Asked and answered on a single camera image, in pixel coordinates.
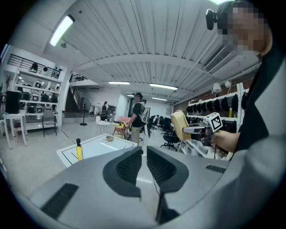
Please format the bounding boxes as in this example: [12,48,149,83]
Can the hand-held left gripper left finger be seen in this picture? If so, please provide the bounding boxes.
[102,146,143,198]

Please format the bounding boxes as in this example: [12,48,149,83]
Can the white desk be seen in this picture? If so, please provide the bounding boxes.
[1,113,28,150]

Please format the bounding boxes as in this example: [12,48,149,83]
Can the black monitor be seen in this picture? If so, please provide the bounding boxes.
[4,90,22,114]

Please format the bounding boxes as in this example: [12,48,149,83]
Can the round white side table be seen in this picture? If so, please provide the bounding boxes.
[95,121,111,136]

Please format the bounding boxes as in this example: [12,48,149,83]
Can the wooden stool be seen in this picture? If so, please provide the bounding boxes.
[111,122,126,137]

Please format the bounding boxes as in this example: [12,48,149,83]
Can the black head camera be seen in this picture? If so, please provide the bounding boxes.
[205,8,219,31]

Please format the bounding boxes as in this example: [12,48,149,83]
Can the black pedestal fan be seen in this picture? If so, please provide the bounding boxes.
[79,98,92,127]

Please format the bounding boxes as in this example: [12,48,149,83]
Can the yellow plastic bowl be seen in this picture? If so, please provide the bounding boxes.
[170,110,191,142]

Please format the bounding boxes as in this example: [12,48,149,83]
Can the person's right forearm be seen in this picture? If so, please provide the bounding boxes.
[224,131,241,153]

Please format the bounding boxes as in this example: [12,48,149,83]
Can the white shelf unit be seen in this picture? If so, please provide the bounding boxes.
[12,67,64,131]

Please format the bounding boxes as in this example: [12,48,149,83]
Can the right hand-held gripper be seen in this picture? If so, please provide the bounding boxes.
[182,112,224,146]

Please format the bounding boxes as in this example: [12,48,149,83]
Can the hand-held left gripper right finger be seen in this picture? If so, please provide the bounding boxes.
[146,146,190,195]

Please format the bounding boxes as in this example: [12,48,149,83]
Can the grey chair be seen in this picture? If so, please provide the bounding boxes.
[42,109,58,138]

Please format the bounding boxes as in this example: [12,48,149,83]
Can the person's head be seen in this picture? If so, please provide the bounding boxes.
[216,0,273,57]

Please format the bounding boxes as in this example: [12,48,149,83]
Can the yellow bottle with black cap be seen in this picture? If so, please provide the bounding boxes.
[75,138,84,161]

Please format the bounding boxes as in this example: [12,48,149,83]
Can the row of black office chairs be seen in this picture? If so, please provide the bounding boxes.
[150,114,181,151]

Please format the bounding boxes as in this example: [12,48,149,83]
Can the person's black shirt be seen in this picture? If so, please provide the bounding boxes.
[232,51,286,157]

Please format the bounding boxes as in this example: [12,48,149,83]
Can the person's right hand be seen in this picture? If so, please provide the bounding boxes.
[210,130,227,150]

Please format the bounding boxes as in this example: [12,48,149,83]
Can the ceiling air conditioner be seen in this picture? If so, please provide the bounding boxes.
[202,44,262,81]

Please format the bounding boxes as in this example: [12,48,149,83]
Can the white wall shelf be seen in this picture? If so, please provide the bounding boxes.
[185,89,249,127]

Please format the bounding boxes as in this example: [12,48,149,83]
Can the pink cushioned chair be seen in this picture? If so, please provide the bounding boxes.
[117,116,132,126]

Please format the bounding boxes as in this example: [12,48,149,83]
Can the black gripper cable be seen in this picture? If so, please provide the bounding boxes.
[146,156,161,197]

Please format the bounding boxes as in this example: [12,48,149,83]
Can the staircase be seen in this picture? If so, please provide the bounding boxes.
[64,86,84,114]

